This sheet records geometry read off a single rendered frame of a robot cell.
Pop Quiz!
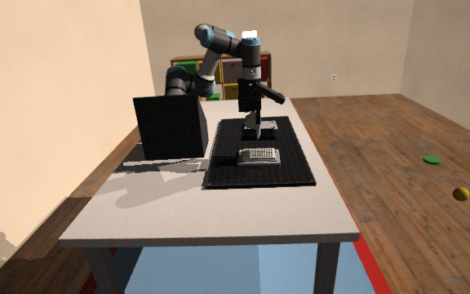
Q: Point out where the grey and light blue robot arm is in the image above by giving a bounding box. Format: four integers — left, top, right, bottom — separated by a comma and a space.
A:
165, 24, 286, 105

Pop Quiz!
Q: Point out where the cream well plate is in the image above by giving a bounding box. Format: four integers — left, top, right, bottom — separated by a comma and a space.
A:
242, 148, 276, 162

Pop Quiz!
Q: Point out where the white rectangular frame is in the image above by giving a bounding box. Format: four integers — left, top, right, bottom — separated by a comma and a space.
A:
260, 121, 278, 131

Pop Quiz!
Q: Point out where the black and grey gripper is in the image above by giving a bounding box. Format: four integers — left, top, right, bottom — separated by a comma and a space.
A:
237, 77, 262, 140

